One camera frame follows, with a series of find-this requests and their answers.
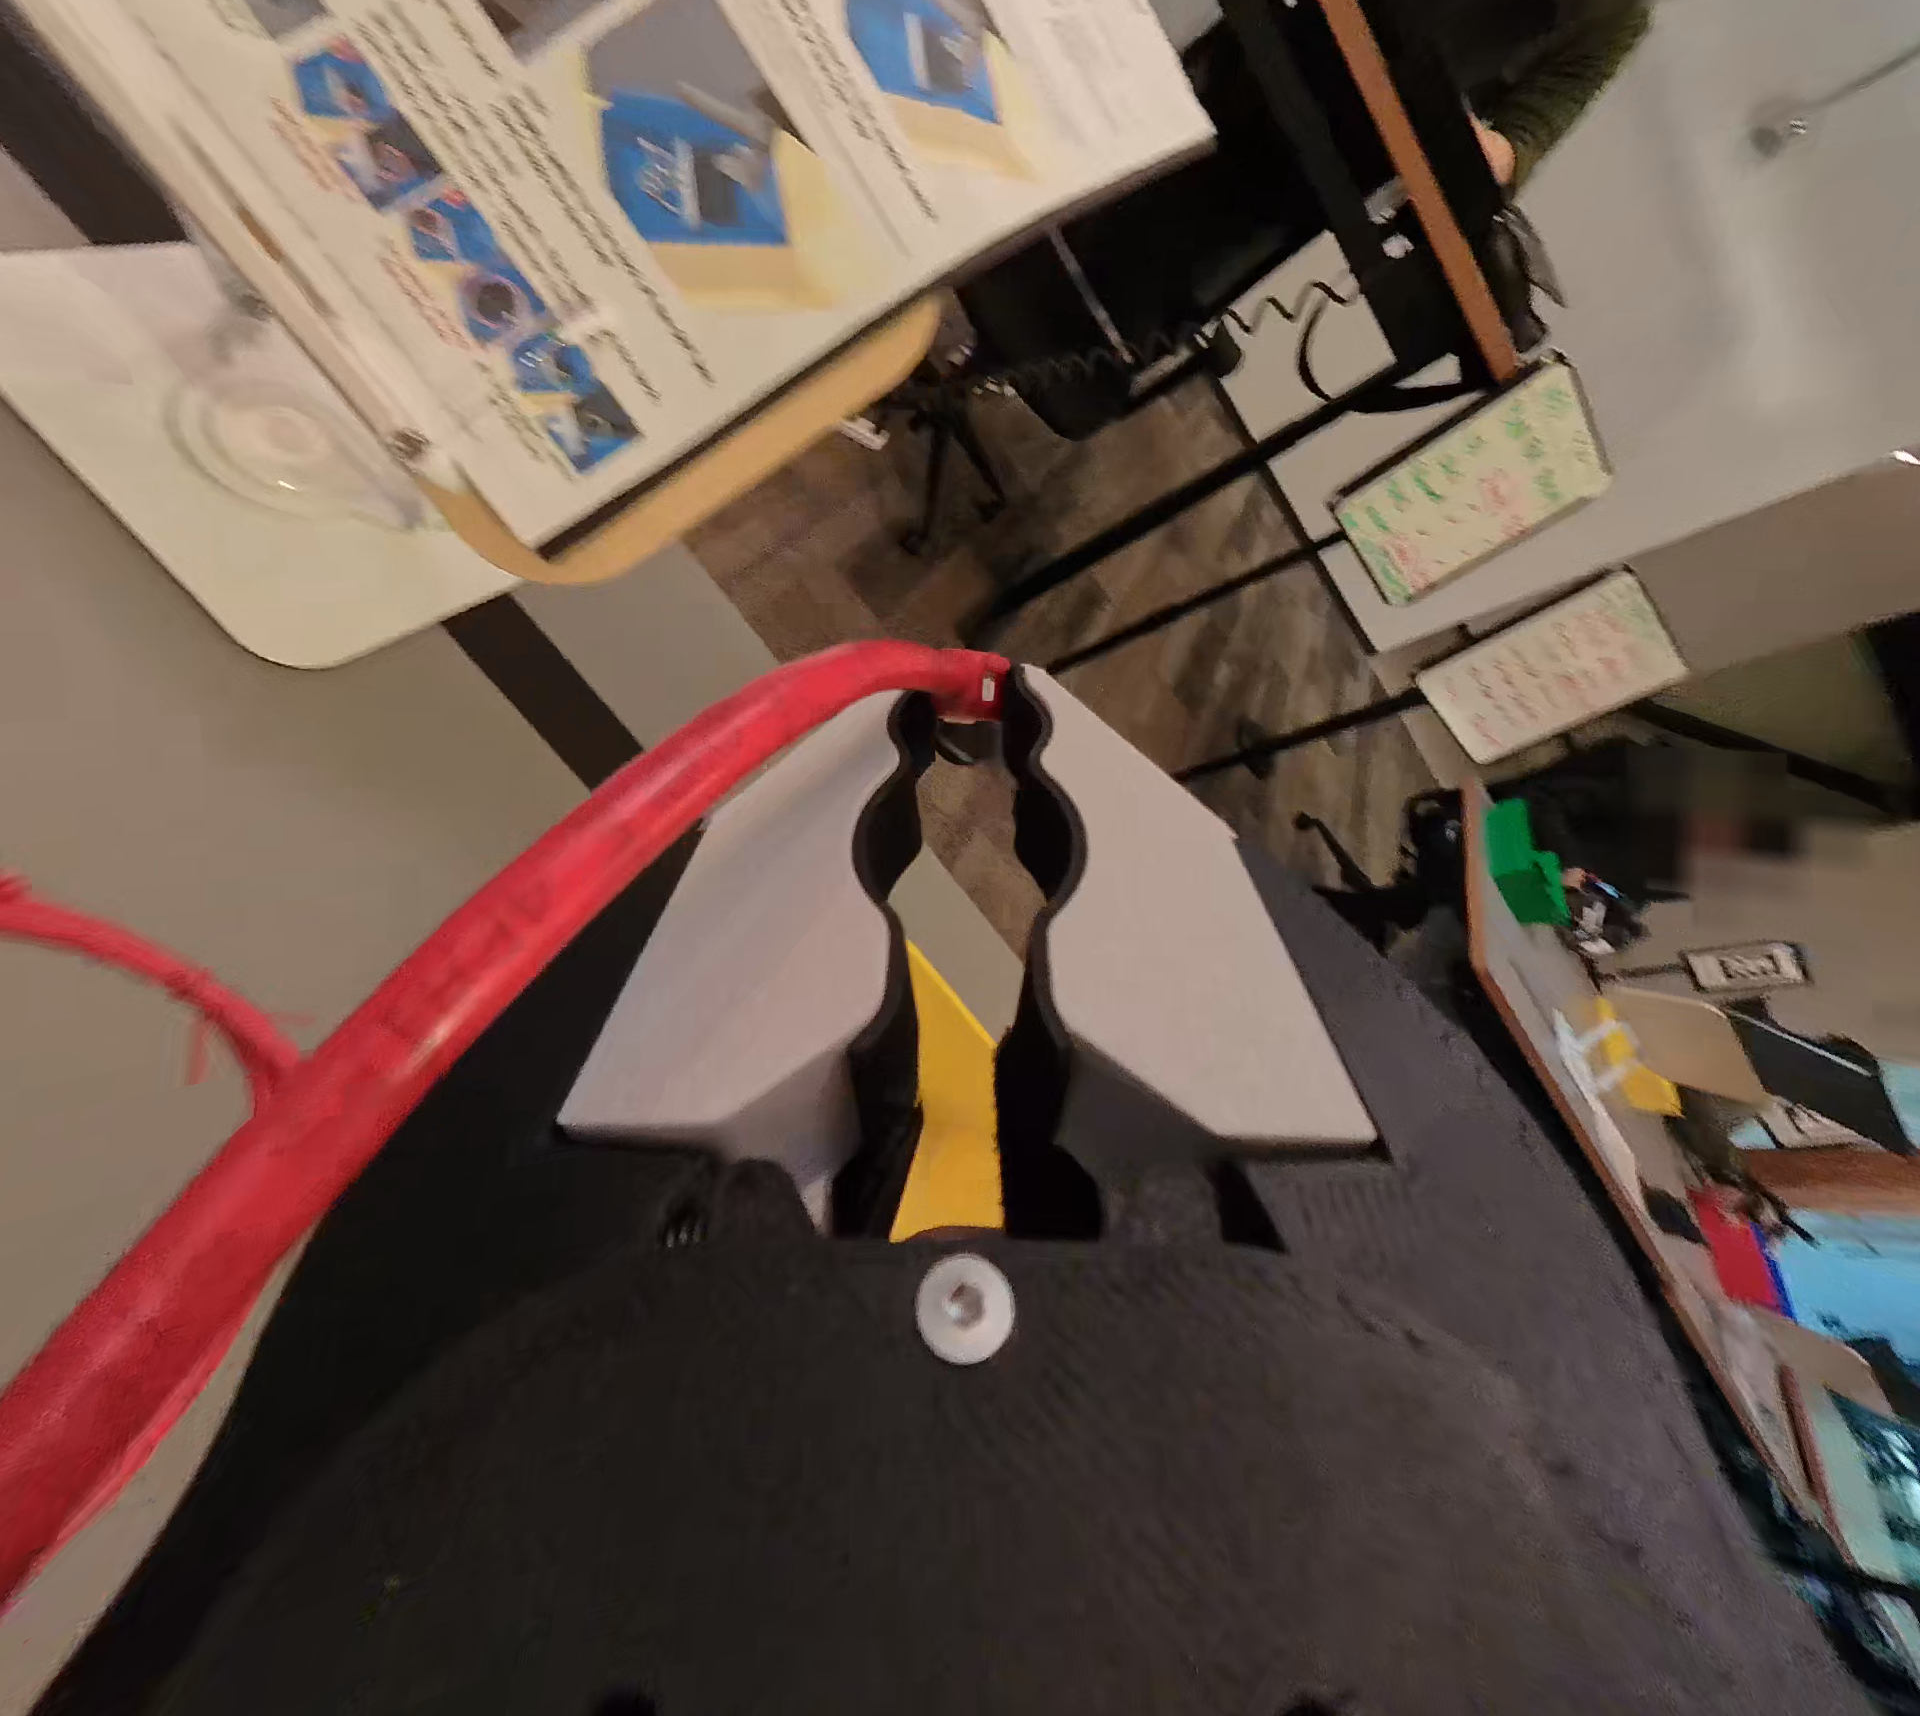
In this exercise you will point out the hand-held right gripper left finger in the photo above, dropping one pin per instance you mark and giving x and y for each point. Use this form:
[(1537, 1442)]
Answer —
[(717, 997)]

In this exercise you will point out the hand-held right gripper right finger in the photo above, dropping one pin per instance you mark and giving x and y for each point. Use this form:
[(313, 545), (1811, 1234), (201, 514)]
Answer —
[(1199, 997)]

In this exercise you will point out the yellow plastic bin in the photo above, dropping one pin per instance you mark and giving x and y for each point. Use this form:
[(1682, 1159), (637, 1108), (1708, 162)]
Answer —
[(951, 1116)]

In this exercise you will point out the green plastic bin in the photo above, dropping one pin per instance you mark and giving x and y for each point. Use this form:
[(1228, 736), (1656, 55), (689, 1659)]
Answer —
[(1522, 867)]

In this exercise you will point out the cluttered wooden table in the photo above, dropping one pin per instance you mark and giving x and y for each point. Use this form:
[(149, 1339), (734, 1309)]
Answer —
[(1635, 1148)]

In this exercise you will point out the white handwritten board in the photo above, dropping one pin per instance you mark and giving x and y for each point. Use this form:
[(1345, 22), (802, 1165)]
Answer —
[(1552, 665), (1468, 480)]

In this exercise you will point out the printed instruction sheet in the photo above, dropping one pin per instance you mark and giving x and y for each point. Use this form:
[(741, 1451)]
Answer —
[(600, 98)]

